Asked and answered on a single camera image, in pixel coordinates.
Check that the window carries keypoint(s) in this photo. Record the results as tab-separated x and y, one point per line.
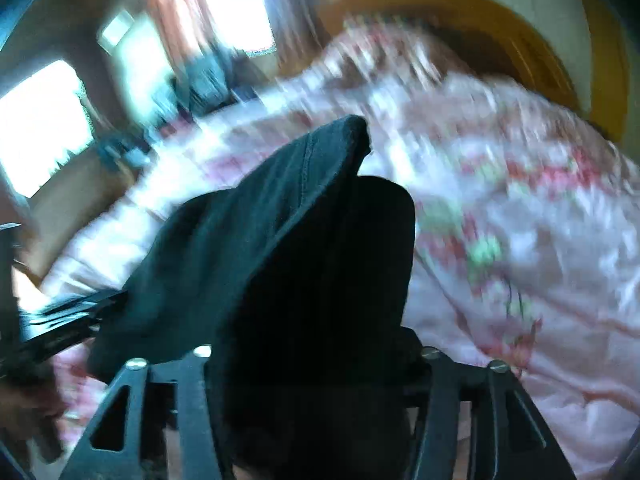
235	5
40	125

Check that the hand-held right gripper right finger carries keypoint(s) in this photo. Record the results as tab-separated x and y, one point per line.
435	385

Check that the wooden headboard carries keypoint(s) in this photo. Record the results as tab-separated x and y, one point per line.
480	30

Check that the black pants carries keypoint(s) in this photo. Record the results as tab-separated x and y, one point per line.
300	260

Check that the reddish curtain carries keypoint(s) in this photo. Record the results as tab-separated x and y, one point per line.
170	15

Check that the black leather armchair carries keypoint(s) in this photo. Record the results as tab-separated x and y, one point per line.
200	80
125	150

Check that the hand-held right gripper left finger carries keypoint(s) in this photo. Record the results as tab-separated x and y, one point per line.
195	385

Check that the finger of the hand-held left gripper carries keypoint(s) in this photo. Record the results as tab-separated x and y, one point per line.
65	327

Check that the person's left hand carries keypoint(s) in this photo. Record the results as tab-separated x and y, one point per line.
30	410

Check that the pink floral satin quilt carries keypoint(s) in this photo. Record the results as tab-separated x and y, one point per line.
500	235

